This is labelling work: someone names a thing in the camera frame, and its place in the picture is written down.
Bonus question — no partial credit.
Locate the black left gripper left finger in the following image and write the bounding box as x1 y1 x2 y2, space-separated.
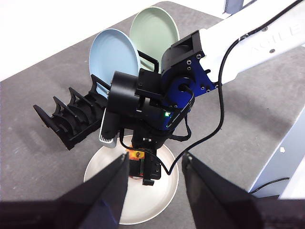
0 152 131 229

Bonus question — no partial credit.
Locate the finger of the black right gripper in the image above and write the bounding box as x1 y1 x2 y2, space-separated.
142 152 163 186

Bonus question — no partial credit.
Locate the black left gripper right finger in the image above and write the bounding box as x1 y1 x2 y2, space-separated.
181 152 305 229

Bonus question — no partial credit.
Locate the red apple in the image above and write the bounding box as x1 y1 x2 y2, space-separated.
128 149 145 179

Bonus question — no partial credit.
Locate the cream yellow plate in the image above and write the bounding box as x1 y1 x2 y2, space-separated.
83 135 179 225

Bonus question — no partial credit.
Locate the black plate rack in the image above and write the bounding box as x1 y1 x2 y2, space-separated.
32 51 160 151

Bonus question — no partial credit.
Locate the blue plate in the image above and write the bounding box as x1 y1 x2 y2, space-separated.
88 28 140 99

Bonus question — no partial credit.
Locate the green plate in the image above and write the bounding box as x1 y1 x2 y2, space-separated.
129 6 180 72

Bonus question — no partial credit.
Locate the black floor cable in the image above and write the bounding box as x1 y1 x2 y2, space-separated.
249 177 290 194

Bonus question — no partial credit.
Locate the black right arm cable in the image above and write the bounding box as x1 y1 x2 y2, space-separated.
154 0 303 176

